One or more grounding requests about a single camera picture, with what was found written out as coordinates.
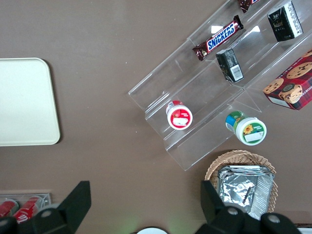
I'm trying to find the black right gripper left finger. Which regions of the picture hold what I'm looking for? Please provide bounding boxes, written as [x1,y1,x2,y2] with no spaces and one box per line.
[31,180,92,234]

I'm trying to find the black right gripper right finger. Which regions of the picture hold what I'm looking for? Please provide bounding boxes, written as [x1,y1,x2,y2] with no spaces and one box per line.
[197,180,262,234]

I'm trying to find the light tan wicker basket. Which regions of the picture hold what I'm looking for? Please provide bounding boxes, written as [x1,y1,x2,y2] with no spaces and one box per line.
[204,150,279,215]

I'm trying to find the cream plastic tray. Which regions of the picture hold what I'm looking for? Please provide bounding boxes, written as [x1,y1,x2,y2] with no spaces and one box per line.
[0,58,61,147]

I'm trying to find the clear acrylic bottle rack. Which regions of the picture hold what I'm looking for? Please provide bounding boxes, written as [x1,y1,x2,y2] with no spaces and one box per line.
[0,192,53,220]

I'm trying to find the silver foil packets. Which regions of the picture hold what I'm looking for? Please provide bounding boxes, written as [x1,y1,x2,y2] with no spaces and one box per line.
[217,165,275,220]

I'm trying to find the red cola bottle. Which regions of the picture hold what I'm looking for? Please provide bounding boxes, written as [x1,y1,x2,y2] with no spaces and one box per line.
[0,198,20,218]
[12,195,45,224]

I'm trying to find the green lidded yoghurt cup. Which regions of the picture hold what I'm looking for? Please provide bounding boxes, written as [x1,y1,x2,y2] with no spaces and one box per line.
[225,111,268,146]

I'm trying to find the red lidded yoghurt cup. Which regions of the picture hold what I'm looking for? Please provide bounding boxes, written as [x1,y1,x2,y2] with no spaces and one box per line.
[165,99,194,131]

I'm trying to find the clear acrylic stepped display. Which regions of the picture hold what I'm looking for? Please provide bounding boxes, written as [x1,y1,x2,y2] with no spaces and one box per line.
[128,0,312,172]

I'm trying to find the red tartan cookie box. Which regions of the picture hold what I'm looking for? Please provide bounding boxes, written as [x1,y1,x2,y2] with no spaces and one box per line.
[262,48,312,111]

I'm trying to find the small black drink carton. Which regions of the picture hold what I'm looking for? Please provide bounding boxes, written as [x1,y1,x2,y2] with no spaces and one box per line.
[215,47,245,83]
[267,0,304,43]

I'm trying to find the Snickers chocolate bar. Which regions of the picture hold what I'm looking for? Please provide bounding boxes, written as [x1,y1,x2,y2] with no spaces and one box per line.
[237,0,263,14]
[192,15,245,62]

